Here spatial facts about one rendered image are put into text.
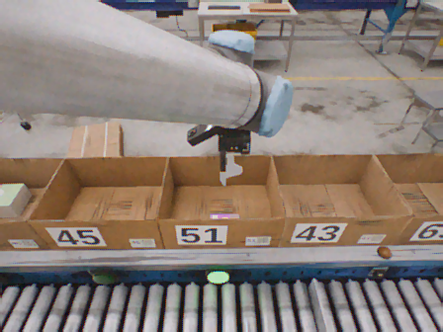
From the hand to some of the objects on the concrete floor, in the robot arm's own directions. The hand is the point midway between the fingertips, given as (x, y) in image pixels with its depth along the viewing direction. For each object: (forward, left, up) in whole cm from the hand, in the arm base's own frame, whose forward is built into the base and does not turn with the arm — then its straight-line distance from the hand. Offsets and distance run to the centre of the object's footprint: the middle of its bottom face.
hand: (221, 169), depth 78 cm
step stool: (+187, -187, -135) cm, 296 cm away
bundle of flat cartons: (+130, +144, -109) cm, 222 cm away
